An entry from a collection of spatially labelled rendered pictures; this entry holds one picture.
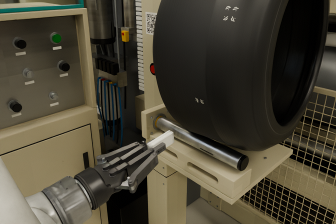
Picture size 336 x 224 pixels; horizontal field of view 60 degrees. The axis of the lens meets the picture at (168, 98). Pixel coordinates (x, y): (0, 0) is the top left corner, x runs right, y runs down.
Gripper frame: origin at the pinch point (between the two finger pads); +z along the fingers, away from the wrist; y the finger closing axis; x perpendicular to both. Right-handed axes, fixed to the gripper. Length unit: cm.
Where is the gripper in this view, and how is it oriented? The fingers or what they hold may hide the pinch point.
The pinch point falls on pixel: (161, 143)
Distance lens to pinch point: 67.4
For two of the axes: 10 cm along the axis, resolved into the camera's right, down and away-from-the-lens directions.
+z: 7.2, -3.9, 5.8
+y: -6.9, -2.7, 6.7
